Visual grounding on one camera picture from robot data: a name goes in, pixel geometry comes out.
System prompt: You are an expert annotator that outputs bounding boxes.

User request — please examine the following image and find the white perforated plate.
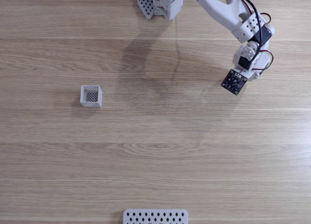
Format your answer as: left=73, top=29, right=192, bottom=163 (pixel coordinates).
left=122, top=208, right=189, bottom=224

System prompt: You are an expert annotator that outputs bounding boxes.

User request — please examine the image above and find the black camera circuit board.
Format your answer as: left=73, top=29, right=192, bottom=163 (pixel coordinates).
left=220, top=69, right=249, bottom=96

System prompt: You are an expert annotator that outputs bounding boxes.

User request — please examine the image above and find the black cable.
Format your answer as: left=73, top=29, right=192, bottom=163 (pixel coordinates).
left=234, top=0, right=267, bottom=56

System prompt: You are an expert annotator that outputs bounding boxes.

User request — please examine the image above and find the small white lattice crate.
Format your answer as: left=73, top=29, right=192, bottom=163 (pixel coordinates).
left=80, top=85, right=103, bottom=108

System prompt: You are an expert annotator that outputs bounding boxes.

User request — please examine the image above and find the red wire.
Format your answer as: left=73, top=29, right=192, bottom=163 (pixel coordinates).
left=245, top=50, right=274, bottom=73

